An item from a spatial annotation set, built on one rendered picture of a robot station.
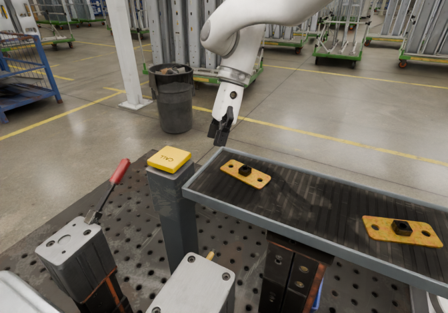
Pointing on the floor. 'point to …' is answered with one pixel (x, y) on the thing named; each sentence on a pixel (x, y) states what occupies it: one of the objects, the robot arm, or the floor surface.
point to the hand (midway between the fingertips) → (216, 138)
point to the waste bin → (173, 95)
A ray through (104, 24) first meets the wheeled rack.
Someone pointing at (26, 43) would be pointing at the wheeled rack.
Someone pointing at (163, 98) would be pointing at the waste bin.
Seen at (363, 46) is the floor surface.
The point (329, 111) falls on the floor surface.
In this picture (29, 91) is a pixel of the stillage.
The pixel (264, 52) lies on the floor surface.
